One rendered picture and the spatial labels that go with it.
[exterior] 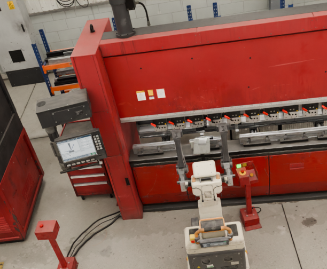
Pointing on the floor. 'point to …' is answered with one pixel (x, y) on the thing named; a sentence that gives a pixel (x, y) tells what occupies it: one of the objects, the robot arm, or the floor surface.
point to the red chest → (86, 187)
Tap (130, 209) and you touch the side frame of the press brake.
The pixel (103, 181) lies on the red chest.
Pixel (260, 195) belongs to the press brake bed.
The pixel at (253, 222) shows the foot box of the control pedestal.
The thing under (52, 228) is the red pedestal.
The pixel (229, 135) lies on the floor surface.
